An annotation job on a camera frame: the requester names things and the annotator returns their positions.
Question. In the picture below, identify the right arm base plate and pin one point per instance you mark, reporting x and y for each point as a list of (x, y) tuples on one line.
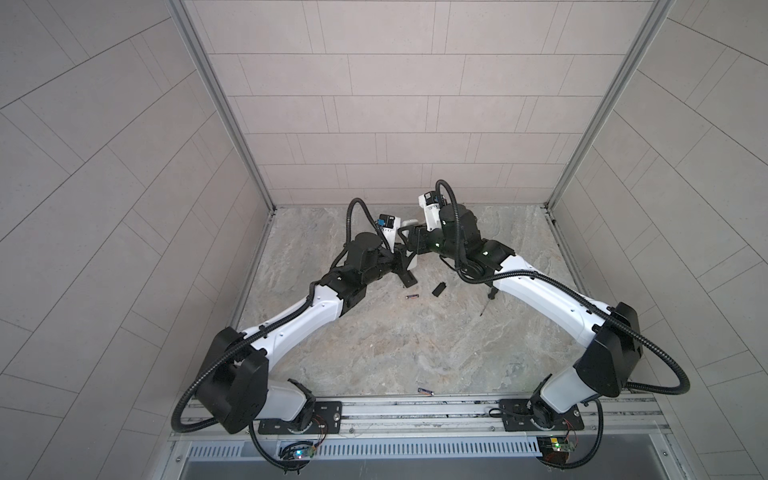
[(524, 415)]

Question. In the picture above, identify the black remote control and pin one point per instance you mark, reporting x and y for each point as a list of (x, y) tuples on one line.
[(408, 279)]

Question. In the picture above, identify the red white remote control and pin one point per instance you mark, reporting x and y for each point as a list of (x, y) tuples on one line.
[(405, 228)]

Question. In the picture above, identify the aluminium corner post left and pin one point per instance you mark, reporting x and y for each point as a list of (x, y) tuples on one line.
[(180, 14)]

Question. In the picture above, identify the aluminium corner post right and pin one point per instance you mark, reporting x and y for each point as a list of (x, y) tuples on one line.
[(647, 32)]

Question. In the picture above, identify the green black screwdriver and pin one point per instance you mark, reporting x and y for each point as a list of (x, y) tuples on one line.
[(490, 297)]

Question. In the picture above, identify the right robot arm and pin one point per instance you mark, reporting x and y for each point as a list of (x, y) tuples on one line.
[(608, 334)]

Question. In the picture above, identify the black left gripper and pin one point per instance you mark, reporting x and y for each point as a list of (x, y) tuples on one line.
[(397, 263)]

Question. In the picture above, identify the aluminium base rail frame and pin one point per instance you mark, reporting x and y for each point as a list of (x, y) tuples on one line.
[(414, 416)]

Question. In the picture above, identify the aluminium corner post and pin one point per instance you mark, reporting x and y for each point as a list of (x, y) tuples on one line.
[(647, 32), (180, 14)]

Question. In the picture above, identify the circuit board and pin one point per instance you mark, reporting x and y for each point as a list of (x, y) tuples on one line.
[(299, 451), (556, 449)]

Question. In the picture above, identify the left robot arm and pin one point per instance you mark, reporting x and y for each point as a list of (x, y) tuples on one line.
[(233, 387)]

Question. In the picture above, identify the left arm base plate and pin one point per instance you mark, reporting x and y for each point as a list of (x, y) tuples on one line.
[(324, 419)]

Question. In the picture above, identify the right circuit board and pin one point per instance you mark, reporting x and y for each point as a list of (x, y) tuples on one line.
[(556, 449)]

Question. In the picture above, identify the left circuit board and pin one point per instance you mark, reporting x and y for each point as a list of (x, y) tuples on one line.
[(299, 451)]

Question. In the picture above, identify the black battery cover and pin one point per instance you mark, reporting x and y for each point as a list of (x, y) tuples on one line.
[(439, 289)]

